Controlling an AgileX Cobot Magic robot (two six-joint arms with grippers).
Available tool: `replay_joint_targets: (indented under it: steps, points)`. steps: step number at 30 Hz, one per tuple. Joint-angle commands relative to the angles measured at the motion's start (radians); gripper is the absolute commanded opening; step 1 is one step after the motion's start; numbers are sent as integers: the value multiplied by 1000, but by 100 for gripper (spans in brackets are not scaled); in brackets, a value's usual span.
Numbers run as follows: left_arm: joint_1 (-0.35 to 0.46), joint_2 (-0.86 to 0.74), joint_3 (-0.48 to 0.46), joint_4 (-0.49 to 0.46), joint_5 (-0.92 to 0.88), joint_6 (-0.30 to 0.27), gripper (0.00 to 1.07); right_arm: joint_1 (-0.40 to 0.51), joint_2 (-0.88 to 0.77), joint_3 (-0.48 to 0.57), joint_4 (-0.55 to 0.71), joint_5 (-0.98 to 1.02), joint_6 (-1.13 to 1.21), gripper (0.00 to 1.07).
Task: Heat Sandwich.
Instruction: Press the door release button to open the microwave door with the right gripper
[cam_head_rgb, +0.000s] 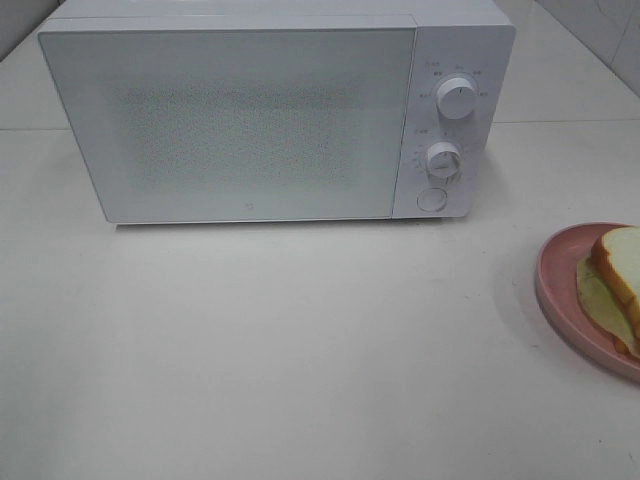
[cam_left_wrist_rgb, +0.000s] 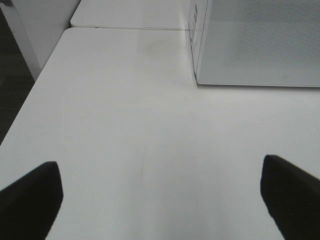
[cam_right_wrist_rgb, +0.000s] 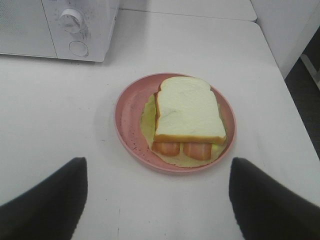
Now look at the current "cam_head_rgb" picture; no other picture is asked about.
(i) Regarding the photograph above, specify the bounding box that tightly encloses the round white door button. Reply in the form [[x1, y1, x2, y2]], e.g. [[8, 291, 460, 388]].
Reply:
[[416, 187, 448, 212]]

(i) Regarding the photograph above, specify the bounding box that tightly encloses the white microwave door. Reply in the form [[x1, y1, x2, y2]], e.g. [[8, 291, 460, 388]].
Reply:
[[39, 27, 415, 224]]

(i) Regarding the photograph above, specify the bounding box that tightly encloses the pink plate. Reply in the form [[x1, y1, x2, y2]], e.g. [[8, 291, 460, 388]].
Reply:
[[535, 222, 639, 383]]

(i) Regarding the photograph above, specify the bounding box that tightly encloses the sandwich with cheese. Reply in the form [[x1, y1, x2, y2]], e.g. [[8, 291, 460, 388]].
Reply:
[[576, 226, 639, 359]]

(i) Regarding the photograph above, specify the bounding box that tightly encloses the lower white timer knob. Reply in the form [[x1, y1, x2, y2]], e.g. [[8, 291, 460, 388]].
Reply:
[[426, 141, 461, 179]]

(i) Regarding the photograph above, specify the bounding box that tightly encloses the upper white control knob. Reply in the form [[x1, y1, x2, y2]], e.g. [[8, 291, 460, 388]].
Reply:
[[435, 73, 478, 120]]

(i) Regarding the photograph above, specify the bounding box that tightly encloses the white microwave oven body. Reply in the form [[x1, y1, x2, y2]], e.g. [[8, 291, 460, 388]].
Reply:
[[38, 1, 516, 220]]

